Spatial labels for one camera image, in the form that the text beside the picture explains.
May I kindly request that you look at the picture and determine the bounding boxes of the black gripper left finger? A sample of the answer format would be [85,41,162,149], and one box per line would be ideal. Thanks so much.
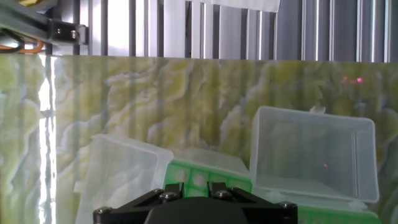
[93,182,185,224]

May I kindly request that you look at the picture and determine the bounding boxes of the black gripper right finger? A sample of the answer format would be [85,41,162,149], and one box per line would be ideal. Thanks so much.
[207,182,299,224]

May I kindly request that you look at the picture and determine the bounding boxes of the green rack pipette tip box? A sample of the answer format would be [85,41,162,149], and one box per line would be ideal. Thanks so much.
[73,133,253,224]
[248,105,385,224]

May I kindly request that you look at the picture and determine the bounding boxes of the green marble pattern mat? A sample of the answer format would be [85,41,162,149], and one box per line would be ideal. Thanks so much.
[0,54,398,224]

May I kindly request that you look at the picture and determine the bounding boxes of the orange tube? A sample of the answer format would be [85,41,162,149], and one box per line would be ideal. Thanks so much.
[0,39,44,54]

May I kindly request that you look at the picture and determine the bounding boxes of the clear bag colourful toys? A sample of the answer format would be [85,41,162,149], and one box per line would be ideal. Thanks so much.
[17,0,58,12]

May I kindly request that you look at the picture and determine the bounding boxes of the black corner bracket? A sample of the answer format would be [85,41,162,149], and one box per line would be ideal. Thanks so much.
[48,19,90,46]

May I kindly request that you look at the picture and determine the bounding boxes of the grey aluminium frame rail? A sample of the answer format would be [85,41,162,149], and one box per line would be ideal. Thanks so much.
[0,6,90,46]

